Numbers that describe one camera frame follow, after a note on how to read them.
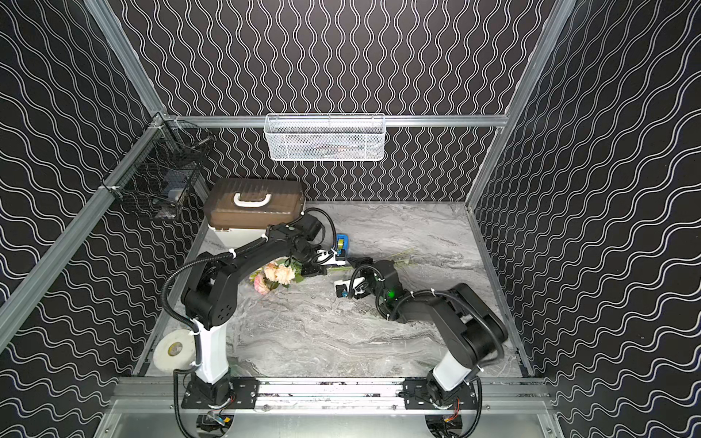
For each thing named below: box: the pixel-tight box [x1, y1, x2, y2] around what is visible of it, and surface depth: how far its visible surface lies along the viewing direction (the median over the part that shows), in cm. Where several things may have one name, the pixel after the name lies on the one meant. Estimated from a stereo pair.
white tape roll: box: [152, 329, 196, 374], surface depth 83 cm
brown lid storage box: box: [204, 177, 306, 230], surface depth 97 cm
